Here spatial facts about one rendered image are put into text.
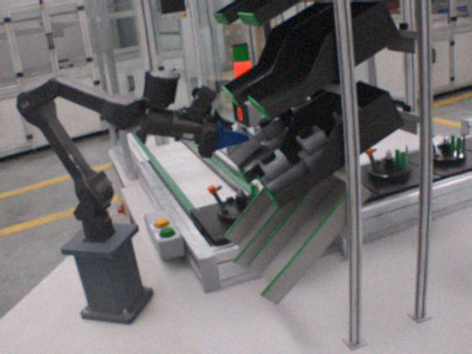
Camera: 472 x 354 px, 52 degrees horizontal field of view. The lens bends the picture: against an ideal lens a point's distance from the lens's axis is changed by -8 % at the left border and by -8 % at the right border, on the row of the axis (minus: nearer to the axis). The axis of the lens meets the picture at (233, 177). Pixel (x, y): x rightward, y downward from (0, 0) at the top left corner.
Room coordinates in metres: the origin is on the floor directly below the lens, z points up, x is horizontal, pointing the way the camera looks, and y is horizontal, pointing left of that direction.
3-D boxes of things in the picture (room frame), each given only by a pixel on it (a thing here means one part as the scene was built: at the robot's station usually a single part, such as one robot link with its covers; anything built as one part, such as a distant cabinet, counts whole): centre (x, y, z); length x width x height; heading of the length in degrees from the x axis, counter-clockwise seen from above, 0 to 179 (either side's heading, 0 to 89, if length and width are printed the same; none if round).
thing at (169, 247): (1.34, 0.22, 0.93); 0.21 x 0.07 x 0.06; 17
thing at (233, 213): (1.32, -0.01, 0.98); 0.14 x 0.14 x 0.02
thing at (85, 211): (1.09, 0.33, 1.15); 0.09 x 0.07 x 0.06; 159
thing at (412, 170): (1.47, -0.49, 1.01); 0.24 x 0.24 x 0.13; 17
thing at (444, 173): (1.55, -0.73, 1.01); 0.24 x 0.24 x 0.13; 17
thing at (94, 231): (1.09, 0.33, 1.09); 0.07 x 0.07 x 0.06; 72
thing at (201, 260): (1.54, 0.21, 0.91); 0.89 x 0.06 x 0.11; 17
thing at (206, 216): (1.32, -0.01, 0.96); 0.24 x 0.24 x 0.02; 17
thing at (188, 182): (1.61, 0.05, 0.91); 0.84 x 0.28 x 0.10; 17
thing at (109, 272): (1.09, 0.33, 0.96); 0.15 x 0.15 x 0.20; 72
